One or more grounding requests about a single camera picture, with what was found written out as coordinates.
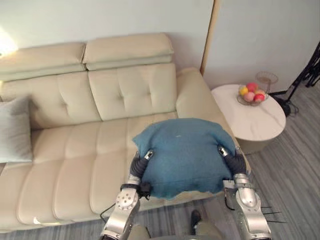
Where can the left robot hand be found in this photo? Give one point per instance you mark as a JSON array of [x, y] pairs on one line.
[[140, 166]]

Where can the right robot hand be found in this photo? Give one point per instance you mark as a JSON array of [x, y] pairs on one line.
[[233, 161]]

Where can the blue knitted cushion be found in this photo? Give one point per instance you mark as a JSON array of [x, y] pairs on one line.
[[180, 155]]

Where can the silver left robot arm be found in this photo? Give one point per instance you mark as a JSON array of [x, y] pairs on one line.
[[123, 207]]

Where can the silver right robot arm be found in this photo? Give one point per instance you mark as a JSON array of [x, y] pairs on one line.
[[247, 205]]

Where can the white round side table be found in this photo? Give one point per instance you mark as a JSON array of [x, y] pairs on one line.
[[252, 117]]

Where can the beige leather sofa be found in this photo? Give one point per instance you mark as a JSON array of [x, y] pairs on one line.
[[100, 125]]

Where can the pink fruit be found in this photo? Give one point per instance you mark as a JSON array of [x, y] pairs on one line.
[[249, 96]]

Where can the red and yellow fruit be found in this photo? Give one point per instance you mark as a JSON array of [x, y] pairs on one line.
[[260, 96]]

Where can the black tripod stand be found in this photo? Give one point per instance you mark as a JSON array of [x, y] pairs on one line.
[[302, 75]]

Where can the grey cushion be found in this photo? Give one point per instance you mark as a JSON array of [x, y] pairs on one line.
[[13, 130]]

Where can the beige wall trim panel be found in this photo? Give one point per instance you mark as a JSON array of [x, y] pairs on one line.
[[208, 37]]

